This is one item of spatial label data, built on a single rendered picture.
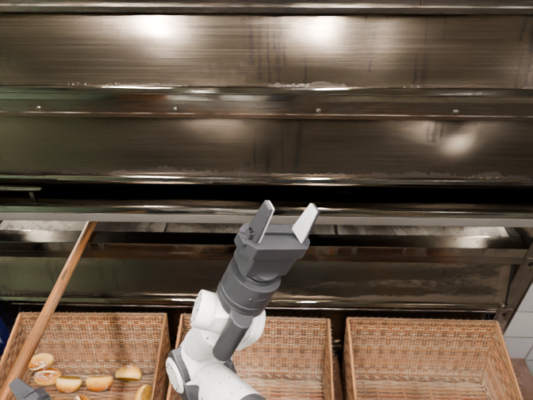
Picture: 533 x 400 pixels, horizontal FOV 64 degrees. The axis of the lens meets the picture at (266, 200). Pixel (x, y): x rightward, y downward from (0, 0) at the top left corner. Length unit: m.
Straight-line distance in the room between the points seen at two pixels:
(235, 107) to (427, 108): 0.49
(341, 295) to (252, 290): 0.92
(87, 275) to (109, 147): 0.55
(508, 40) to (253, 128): 0.65
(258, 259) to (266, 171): 0.59
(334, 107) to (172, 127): 0.44
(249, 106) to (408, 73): 0.40
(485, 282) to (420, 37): 0.91
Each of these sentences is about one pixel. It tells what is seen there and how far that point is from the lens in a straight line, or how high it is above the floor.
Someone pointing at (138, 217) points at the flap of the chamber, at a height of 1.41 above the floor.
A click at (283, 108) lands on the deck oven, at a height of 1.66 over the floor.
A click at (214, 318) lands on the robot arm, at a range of 0.74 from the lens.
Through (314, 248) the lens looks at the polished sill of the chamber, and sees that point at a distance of 1.41.
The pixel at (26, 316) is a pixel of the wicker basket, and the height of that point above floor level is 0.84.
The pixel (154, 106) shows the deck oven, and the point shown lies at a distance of 1.17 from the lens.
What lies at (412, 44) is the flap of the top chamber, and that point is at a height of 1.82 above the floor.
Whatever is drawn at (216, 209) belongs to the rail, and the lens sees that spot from 1.13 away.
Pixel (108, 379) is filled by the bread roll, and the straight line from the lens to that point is 1.82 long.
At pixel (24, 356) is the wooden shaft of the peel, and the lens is 1.25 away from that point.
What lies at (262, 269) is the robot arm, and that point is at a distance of 0.66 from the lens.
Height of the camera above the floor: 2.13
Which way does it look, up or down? 37 degrees down
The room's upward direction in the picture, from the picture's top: straight up
